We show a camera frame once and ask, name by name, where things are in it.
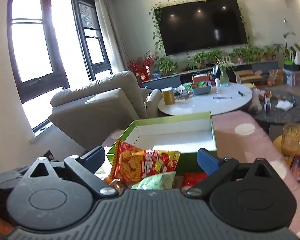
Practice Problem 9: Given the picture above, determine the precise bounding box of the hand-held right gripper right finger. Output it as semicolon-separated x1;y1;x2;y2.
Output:
185;148;277;197

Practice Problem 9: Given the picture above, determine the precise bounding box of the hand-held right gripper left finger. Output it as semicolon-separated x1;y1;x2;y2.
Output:
27;145;118;197

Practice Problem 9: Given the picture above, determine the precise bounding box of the red snack packet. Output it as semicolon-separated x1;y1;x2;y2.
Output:
182;172;208;193

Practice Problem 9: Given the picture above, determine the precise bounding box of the orange cookie snack packet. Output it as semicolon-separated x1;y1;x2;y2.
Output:
107;139;182;180

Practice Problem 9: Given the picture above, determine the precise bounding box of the green cardboard box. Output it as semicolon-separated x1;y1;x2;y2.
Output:
106;112;218;177

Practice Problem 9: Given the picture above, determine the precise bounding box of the light green snack packet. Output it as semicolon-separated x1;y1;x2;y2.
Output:
131;171;177;190

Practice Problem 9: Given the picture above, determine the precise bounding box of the pink dotted blanket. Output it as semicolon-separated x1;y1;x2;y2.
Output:
100;110;300;240

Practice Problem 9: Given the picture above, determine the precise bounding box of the beige sofa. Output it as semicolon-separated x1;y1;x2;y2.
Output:
49;70;163;150

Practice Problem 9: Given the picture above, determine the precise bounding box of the white round table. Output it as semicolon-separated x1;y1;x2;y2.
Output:
157;82;253;117

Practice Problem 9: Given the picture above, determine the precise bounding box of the blue plastic basket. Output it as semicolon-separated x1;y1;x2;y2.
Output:
191;81;212;95

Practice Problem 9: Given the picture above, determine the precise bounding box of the pile of wrappers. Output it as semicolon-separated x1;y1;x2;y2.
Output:
174;85;194;100

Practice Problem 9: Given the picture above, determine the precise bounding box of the clear plastic bag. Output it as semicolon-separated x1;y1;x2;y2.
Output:
249;89;263;113

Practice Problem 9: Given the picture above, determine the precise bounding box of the yellow canister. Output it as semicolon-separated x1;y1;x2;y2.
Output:
161;87;175;105

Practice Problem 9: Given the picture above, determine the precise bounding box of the orange box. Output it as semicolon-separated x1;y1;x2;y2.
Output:
192;74;210;84

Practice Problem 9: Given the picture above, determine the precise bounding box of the glass vase with grass plant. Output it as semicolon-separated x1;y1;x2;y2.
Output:
215;56;232;84

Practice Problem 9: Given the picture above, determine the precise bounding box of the amber drinking glass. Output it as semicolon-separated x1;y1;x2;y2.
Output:
281;123;300;157

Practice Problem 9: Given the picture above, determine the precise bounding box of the grey television cabinet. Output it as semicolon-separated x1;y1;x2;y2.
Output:
140;60;278;89

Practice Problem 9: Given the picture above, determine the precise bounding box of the dark marble round table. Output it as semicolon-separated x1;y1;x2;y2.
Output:
250;89;300;126

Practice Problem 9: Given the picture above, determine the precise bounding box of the open cardboard box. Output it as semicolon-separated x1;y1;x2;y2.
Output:
234;69;263;84

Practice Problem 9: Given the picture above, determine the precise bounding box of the white crumpled tissue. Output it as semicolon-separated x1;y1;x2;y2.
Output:
276;100;294;112

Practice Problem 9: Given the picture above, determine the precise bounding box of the green potted plant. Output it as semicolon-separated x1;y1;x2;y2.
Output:
159;57;178;75
230;45;265;63
207;50;223;65
194;52;208;68
264;44;278;60

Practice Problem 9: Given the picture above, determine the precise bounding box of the red flower arrangement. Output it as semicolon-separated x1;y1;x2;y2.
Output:
127;51;158;82

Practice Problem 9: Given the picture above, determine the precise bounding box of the plastic bag with fruit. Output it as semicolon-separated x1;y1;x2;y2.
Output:
267;69;278;87

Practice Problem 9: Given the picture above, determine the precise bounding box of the dark framed window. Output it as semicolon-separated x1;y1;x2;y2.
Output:
72;0;113;80
7;0;70;103

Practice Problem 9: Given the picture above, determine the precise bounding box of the clear storage box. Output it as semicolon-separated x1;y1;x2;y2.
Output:
282;70;300;87

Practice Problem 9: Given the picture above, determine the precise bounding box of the white curtain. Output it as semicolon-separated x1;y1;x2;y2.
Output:
94;0;128;75

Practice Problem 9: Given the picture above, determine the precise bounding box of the green and black box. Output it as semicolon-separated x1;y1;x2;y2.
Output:
283;60;300;72

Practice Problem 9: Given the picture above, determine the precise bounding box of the tall leafy potted plant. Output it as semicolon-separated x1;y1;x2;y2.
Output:
275;32;300;62

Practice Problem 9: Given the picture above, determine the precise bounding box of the trailing vine plant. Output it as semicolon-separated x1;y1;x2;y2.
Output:
149;0;250;53

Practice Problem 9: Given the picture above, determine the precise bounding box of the black wall television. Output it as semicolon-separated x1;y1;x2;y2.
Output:
159;0;248;55

